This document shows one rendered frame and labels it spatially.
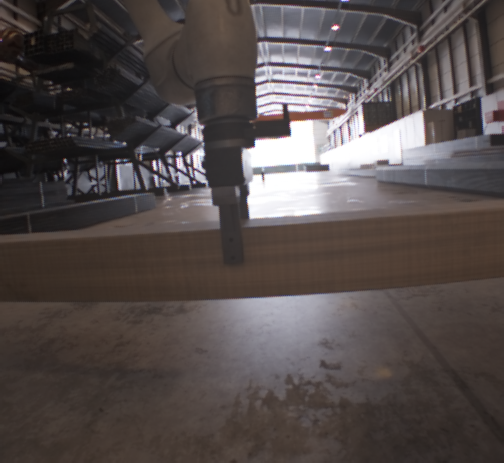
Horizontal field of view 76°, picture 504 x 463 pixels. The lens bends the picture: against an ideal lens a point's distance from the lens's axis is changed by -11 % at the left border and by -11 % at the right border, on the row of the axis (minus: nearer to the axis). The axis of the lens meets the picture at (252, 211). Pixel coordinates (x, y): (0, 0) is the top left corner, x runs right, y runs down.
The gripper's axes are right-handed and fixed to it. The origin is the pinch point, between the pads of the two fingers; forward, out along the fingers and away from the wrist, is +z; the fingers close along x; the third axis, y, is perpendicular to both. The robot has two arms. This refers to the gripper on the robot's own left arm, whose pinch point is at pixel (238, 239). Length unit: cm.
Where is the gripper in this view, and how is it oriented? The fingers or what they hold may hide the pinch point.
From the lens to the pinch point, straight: 53.9
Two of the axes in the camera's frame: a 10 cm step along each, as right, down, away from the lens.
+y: -9.9, 0.7, 1.0
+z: 0.8, 9.9, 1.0
